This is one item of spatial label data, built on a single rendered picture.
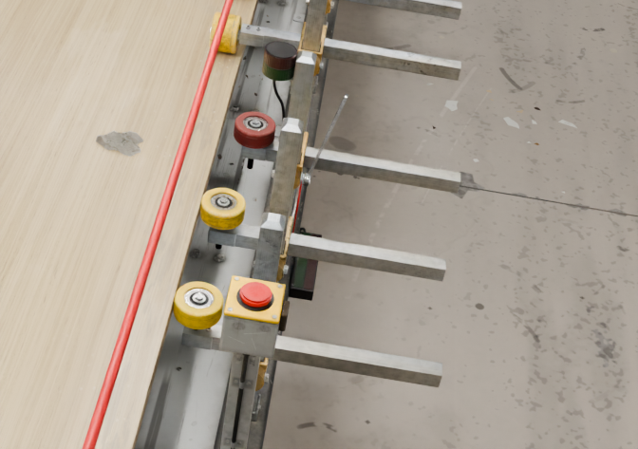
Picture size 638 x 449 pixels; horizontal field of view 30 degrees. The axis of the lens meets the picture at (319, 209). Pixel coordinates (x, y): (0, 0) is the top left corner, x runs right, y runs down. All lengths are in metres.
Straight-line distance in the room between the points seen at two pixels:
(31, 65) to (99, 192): 0.41
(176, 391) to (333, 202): 1.53
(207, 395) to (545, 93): 2.43
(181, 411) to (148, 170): 0.44
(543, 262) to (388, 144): 0.67
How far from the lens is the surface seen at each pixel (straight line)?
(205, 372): 2.22
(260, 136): 2.30
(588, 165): 4.03
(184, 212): 2.11
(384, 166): 2.35
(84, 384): 1.82
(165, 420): 2.14
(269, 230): 1.75
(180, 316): 1.93
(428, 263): 2.17
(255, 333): 1.50
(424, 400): 3.09
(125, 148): 2.23
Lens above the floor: 2.27
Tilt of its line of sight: 40 degrees down
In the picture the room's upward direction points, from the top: 10 degrees clockwise
